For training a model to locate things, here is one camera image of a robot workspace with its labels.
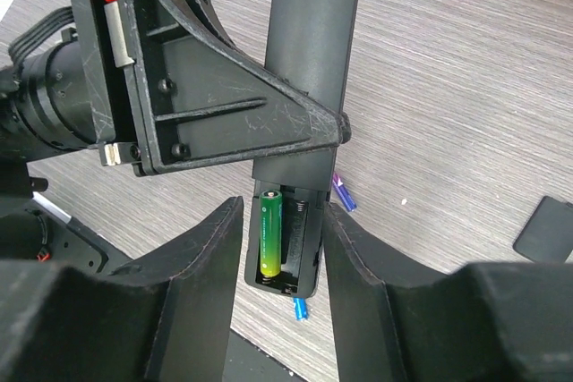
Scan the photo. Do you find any green battery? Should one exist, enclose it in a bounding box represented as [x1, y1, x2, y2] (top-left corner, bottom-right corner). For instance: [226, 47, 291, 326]
[260, 190, 282, 279]

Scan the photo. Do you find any black battery cover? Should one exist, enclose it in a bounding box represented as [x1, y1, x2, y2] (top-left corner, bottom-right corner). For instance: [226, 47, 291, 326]
[513, 196, 572, 263]

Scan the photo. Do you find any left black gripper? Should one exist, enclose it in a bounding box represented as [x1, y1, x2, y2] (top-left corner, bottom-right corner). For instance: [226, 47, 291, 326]
[71, 0, 351, 176]

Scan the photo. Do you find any purple battery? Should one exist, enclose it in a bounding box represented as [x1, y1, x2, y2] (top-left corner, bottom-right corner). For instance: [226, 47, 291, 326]
[332, 173, 357, 212]

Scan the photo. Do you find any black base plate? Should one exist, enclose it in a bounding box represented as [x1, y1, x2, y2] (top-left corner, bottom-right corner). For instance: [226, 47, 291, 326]
[222, 329, 305, 382]

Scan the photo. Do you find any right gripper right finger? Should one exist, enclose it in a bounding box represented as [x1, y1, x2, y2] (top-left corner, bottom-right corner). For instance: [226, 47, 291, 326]
[323, 205, 572, 381]

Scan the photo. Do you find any black remote control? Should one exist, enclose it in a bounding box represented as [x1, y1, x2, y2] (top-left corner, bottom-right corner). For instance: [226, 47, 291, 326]
[244, 0, 358, 298]

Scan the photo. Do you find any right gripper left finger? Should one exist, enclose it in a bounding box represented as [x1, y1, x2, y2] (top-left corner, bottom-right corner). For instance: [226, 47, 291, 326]
[1, 197, 244, 381]

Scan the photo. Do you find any blue battery near front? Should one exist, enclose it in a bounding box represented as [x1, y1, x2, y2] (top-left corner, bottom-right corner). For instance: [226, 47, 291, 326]
[293, 297, 309, 321]

